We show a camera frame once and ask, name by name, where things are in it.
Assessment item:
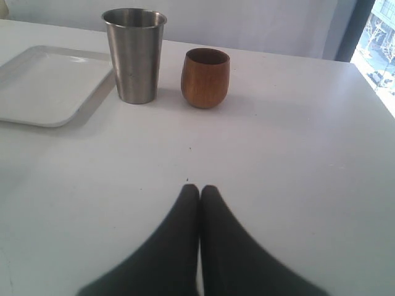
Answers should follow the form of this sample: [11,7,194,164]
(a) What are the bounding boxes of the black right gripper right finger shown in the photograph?
[200,185,326,295]

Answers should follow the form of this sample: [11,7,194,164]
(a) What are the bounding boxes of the stainless steel cup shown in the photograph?
[102,8,167,104]

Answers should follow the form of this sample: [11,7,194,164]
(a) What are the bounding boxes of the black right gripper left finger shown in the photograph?
[79,184,199,295]

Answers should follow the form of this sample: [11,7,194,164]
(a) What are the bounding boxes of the white rectangular tray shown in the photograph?
[1,45,112,127]

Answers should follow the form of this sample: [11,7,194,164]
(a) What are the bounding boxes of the brown wooden cup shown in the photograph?
[181,48,230,109]

